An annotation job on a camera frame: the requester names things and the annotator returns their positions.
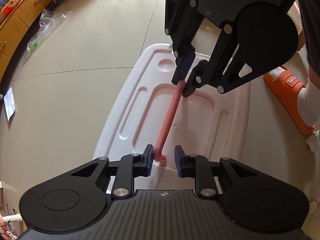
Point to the white paper sheet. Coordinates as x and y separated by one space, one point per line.
9 105

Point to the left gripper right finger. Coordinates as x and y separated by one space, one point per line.
196 167

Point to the orange slipper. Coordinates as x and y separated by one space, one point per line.
286 88

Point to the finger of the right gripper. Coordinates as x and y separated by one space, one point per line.
183 65
197 79

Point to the wooden cabinet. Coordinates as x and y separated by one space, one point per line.
15 25

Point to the pink lid handle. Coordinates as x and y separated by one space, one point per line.
158 156

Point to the clear plastic bag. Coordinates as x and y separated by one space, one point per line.
48 23

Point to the white sock foot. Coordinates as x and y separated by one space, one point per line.
308 104

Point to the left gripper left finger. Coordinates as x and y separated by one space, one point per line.
128 168

